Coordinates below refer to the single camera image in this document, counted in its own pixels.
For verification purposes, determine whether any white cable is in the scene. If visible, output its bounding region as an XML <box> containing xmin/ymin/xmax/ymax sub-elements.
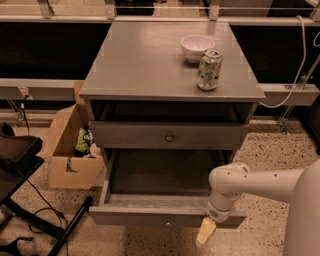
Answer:
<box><xmin>258</xmin><ymin>15</ymin><xmax>307</xmax><ymax>109</ymax></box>

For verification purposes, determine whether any cardboard box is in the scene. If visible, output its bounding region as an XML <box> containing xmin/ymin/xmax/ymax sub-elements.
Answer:
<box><xmin>39</xmin><ymin>80</ymin><xmax>105</xmax><ymax>189</ymax></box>

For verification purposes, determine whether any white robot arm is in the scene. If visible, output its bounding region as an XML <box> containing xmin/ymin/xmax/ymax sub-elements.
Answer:
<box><xmin>196</xmin><ymin>160</ymin><xmax>320</xmax><ymax>256</ymax></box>

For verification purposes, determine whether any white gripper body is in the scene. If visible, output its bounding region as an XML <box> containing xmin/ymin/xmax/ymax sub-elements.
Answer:
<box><xmin>207</xmin><ymin>191</ymin><xmax>240</xmax><ymax>223</ymax></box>

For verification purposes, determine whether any grey drawer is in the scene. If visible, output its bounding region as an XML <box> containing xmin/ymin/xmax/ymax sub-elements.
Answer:
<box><xmin>89</xmin><ymin>121</ymin><xmax>248</xmax><ymax>150</ymax></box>
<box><xmin>88</xmin><ymin>148</ymin><xmax>248</xmax><ymax>229</ymax></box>

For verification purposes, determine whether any grey top drawer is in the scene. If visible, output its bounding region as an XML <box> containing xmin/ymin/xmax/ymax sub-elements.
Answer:
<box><xmin>89</xmin><ymin>121</ymin><xmax>248</xmax><ymax>150</ymax></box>

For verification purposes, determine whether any green white soda can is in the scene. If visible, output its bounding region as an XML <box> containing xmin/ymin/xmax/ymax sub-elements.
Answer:
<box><xmin>197</xmin><ymin>48</ymin><xmax>223</xmax><ymax>91</ymax></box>

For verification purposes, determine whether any grey drawer cabinet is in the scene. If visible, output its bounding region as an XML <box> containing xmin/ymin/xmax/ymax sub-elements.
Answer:
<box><xmin>79</xmin><ymin>21</ymin><xmax>266</xmax><ymax>204</ymax></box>

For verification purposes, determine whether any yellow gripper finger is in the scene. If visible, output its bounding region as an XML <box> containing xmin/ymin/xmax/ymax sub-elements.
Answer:
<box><xmin>196</xmin><ymin>217</ymin><xmax>217</xmax><ymax>247</ymax></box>

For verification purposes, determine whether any metal railing frame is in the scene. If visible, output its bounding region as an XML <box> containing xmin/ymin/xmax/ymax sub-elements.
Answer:
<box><xmin>0</xmin><ymin>0</ymin><xmax>320</xmax><ymax>108</ymax></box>

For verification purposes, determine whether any black chair stand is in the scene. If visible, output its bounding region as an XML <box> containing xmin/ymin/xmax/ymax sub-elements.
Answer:
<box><xmin>0</xmin><ymin>121</ymin><xmax>95</xmax><ymax>256</ymax></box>

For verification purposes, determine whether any black floor cable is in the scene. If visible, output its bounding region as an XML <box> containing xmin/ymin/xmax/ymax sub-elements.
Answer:
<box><xmin>25</xmin><ymin>179</ymin><xmax>70</xmax><ymax>256</ymax></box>

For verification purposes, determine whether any green chip bag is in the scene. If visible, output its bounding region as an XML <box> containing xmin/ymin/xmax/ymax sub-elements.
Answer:
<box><xmin>75</xmin><ymin>128</ymin><xmax>93</xmax><ymax>157</ymax></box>

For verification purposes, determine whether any white ceramic bowl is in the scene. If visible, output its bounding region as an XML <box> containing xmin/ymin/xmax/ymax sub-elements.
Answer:
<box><xmin>180</xmin><ymin>35</ymin><xmax>215</xmax><ymax>63</ymax></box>

